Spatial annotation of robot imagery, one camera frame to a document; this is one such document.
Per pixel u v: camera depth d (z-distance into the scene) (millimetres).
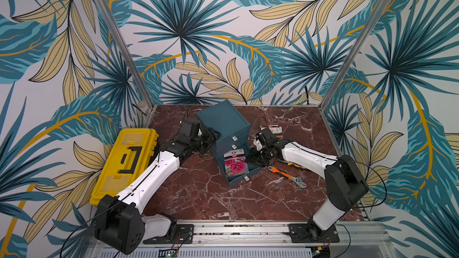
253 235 747
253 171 854
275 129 1060
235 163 897
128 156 768
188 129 598
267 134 715
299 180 879
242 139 819
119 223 386
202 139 691
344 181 462
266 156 654
